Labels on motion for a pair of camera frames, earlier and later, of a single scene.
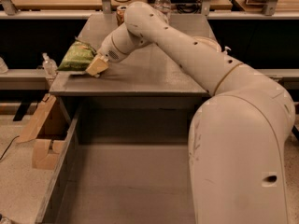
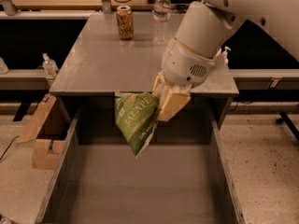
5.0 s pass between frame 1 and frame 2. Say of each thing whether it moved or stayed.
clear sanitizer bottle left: stayed
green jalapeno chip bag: moved
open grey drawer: stayed
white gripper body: moved
